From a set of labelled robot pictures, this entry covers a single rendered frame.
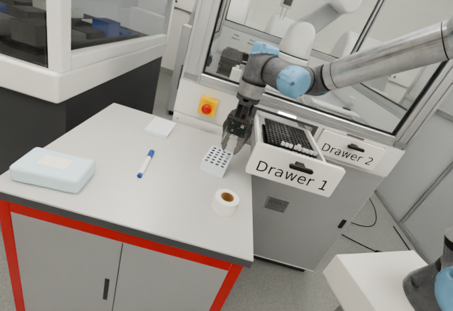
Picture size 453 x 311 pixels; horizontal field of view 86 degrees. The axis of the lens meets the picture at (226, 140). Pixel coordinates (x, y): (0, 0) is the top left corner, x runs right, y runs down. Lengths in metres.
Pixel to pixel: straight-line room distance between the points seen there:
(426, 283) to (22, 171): 0.89
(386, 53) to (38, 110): 1.12
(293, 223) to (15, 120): 1.33
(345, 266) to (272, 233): 0.83
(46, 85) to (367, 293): 1.04
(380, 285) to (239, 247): 0.31
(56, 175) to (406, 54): 0.80
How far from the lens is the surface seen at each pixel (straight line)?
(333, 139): 1.14
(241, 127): 0.73
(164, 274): 0.75
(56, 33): 0.95
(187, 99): 1.06
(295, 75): 0.61
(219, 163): 0.82
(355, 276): 0.66
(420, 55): 0.65
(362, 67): 0.67
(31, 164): 0.72
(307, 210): 1.37
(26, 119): 1.20
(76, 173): 0.68
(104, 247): 0.73
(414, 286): 0.74
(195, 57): 1.02
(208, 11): 1.00
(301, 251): 1.59
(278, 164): 0.77
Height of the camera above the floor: 1.23
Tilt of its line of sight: 27 degrees down
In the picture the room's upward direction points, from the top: 19 degrees clockwise
